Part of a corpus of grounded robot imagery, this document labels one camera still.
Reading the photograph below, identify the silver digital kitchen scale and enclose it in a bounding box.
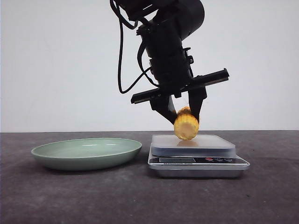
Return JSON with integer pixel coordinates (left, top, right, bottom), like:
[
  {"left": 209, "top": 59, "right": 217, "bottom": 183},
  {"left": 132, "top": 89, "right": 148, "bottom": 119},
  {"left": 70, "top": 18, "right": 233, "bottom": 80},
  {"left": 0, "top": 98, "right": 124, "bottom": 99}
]
[{"left": 148, "top": 134, "right": 250, "bottom": 178}]

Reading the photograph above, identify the green plate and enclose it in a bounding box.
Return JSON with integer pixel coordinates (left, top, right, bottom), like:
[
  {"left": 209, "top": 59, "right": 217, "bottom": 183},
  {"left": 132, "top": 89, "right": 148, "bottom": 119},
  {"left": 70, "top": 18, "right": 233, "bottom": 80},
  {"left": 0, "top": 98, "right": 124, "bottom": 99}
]
[{"left": 31, "top": 138, "right": 142, "bottom": 171}]

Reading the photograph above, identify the yellow corn cob piece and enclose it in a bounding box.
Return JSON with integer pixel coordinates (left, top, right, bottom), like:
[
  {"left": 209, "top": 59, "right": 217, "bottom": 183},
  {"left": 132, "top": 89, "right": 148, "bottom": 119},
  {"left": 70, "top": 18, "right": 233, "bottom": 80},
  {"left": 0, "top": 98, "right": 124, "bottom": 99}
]
[{"left": 173, "top": 106, "right": 199, "bottom": 140}]

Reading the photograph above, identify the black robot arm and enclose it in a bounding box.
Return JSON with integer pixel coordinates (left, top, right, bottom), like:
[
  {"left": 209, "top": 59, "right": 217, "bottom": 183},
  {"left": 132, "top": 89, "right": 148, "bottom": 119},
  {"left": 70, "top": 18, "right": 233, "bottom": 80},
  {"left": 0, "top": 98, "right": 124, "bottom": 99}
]
[{"left": 110, "top": 0, "right": 229, "bottom": 123}]

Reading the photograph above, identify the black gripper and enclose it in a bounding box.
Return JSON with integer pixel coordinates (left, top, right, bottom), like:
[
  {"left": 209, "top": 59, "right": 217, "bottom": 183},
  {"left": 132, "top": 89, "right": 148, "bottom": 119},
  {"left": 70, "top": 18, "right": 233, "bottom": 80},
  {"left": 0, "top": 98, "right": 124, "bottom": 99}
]
[{"left": 131, "top": 48, "right": 229, "bottom": 124}]

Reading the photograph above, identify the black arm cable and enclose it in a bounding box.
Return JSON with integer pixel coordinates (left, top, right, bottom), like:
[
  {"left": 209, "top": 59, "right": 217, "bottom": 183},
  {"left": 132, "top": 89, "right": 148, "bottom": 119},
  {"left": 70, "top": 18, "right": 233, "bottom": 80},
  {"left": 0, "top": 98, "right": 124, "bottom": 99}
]
[{"left": 109, "top": 0, "right": 162, "bottom": 94}]

